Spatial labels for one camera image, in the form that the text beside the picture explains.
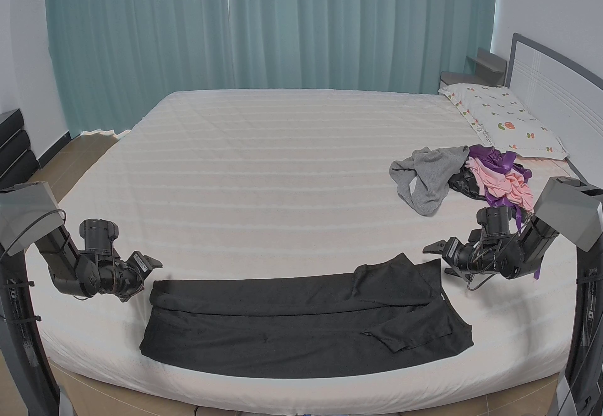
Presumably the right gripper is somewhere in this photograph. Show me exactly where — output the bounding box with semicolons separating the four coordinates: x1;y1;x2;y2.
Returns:
422;240;482;283

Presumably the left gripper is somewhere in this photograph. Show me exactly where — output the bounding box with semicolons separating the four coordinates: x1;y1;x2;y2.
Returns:
112;255;165;303

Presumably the black T-shirt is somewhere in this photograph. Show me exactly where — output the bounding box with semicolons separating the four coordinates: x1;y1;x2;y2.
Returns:
139;252;474;379

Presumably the bed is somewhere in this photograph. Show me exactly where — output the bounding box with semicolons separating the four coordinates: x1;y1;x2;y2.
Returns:
21;32;603;416

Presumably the grey garment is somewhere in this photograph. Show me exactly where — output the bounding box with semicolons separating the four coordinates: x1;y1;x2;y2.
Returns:
389;145;472;218

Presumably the white printed pillow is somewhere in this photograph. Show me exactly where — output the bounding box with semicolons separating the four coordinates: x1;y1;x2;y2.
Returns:
438;83;568;161

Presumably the black chest of drawers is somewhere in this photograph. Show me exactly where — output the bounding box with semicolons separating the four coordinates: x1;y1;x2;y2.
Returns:
0;109;38;191

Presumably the grey bedside table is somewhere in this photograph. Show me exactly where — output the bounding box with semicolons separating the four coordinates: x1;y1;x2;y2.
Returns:
439;47;508;87

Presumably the blue-green curtain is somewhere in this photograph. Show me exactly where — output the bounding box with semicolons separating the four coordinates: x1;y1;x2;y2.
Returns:
227;0;497;94
45;0;231;139

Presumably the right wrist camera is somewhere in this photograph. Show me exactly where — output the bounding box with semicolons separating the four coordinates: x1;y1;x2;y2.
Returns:
442;236;461;266

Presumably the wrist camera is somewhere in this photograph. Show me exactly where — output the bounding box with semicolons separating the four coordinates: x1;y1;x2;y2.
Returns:
442;236;461;266
128;251;150;274

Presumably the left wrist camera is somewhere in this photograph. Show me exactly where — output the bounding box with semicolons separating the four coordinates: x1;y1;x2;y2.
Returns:
128;251;150;274

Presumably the black cable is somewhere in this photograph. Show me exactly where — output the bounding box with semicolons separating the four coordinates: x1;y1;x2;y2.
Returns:
0;209;68;257
466;273;495;291

